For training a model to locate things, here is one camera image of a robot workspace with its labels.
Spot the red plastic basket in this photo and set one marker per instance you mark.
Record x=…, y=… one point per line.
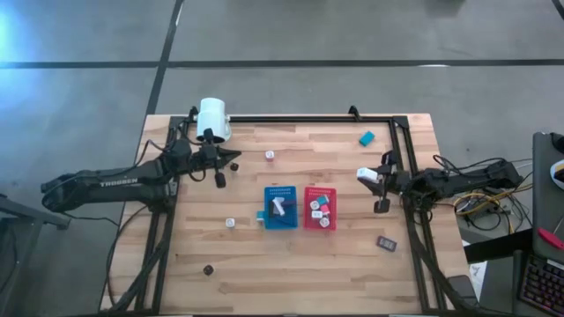
x=308, y=225

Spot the blue plastic basket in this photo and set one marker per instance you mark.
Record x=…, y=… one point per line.
x=269, y=224

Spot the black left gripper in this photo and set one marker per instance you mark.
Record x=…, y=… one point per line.
x=219, y=180

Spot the dark grey desk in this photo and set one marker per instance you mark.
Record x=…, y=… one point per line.
x=544, y=207

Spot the black backlit keyboard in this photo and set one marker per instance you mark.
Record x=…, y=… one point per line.
x=544, y=286

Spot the teal digital timer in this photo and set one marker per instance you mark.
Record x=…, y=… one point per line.
x=366, y=138

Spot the red white cube adapter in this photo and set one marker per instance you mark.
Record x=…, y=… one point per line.
x=269, y=156

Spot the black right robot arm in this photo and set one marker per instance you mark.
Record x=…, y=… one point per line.
x=476, y=178

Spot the white parts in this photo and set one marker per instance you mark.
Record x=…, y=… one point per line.
x=324, y=222

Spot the black frame bracket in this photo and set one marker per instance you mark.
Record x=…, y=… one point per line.
x=193, y=113
x=353, y=111

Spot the black cube adapter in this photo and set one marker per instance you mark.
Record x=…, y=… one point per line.
x=208, y=270

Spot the black aluminium table frame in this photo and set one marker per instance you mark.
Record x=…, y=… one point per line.
x=308, y=119

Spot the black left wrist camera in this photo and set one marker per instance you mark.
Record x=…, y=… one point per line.
x=203, y=153

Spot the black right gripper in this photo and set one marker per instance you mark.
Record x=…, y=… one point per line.
x=381, y=206

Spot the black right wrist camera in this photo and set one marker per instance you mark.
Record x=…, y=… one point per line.
x=402, y=179

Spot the dark grey rounded pad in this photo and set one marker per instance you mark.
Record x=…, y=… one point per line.
x=462, y=288

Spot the grey metal stand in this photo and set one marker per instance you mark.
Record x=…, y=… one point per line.
x=48, y=220

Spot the purple digital timer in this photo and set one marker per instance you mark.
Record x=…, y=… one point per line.
x=386, y=243

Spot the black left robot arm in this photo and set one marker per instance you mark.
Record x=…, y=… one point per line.
x=110, y=182

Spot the white yellow round object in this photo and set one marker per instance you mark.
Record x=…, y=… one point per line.
x=558, y=174

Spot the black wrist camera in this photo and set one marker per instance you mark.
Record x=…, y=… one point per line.
x=402, y=179
x=203, y=153

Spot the green white cube adapter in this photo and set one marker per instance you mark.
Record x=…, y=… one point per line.
x=230, y=222

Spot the white paper sheet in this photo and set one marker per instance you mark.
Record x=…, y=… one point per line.
x=478, y=273

